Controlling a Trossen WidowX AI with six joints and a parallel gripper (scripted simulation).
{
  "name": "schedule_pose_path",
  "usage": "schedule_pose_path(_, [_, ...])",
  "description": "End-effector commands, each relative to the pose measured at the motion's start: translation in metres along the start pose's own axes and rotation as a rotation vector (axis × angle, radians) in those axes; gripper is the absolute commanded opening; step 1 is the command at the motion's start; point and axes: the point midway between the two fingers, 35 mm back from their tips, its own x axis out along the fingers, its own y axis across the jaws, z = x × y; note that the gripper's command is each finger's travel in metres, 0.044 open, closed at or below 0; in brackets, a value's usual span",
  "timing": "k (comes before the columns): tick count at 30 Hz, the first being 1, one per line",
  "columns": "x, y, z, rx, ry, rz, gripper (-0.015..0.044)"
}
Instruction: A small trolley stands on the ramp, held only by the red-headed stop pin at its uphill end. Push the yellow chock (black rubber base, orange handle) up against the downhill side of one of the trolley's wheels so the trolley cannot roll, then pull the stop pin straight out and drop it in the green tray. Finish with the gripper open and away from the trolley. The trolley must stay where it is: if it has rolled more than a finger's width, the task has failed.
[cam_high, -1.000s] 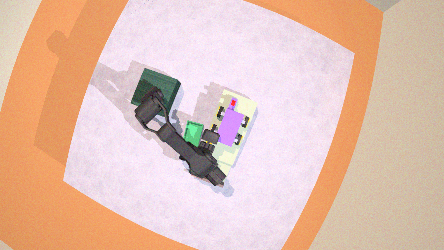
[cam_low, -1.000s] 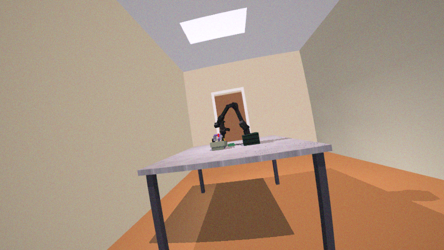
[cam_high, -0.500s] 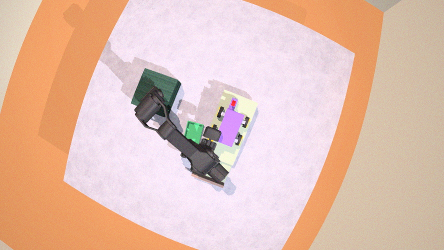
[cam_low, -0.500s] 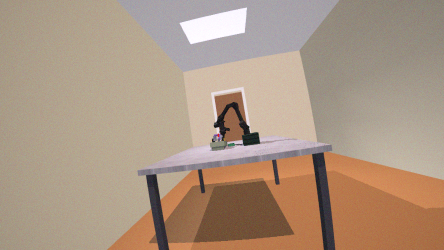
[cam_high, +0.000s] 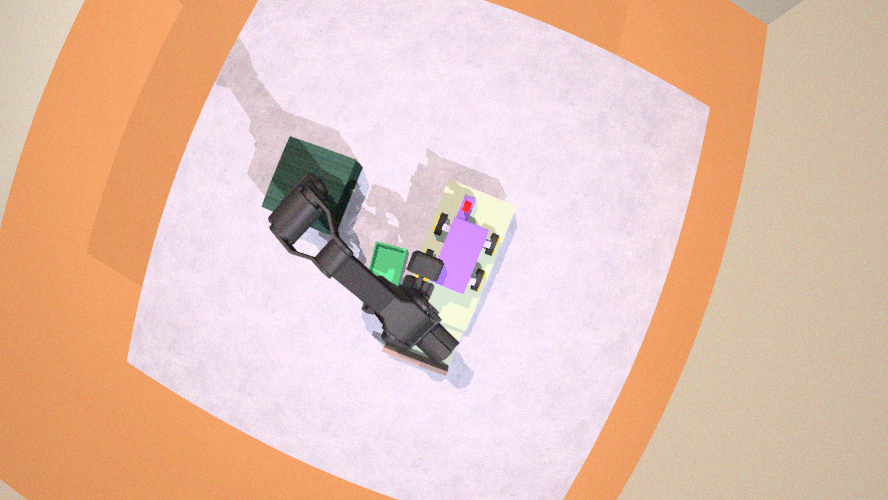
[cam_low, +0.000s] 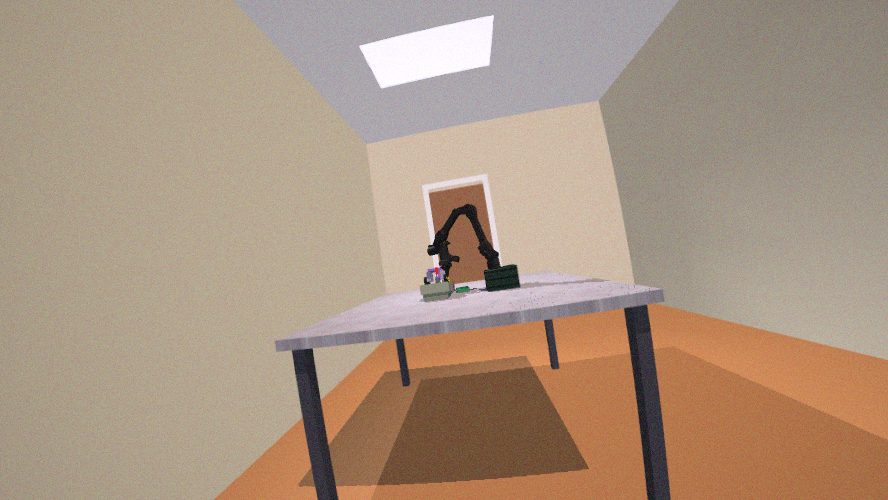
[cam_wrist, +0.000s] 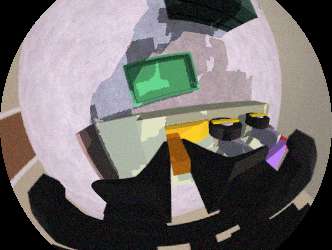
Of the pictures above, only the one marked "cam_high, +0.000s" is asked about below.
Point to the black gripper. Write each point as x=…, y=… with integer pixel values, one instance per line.
x=426, y=266

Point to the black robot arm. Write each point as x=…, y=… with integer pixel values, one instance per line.
x=409, y=320

